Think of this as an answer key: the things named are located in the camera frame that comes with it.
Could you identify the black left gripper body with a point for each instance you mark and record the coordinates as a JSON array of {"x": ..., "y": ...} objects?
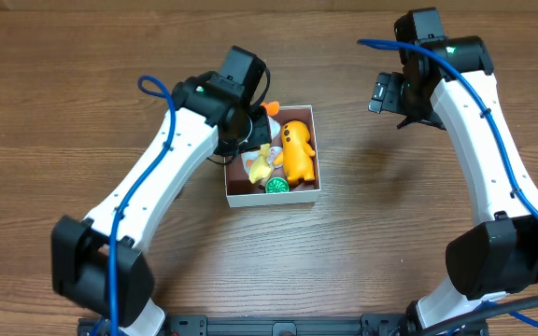
[{"x": 257, "y": 137}]

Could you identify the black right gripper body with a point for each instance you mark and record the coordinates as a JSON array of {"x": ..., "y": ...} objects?
[{"x": 412, "y": 119}]

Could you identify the white and yellow chick plush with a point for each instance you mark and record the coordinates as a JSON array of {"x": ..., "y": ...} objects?
[{"x": 255, "y": 163}]

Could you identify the orange dog figurine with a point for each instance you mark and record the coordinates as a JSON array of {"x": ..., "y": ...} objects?
[{"x": 296, "y": 157}]

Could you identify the green round toy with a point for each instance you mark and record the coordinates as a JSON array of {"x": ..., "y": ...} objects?
[{"x": 277, "y": 185}]

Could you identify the small wooden rattle drum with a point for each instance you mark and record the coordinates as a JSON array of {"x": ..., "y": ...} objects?
[{"x": 273, "y": 153}]

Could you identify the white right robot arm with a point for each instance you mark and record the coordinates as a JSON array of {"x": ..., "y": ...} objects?
[{"x": 449, "y": 84}]

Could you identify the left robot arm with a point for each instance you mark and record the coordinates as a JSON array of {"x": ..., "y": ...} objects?
[{"x": 99, "y": 262}]

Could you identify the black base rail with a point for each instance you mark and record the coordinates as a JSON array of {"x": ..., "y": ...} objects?
[{"x": 364, "y": 325}]

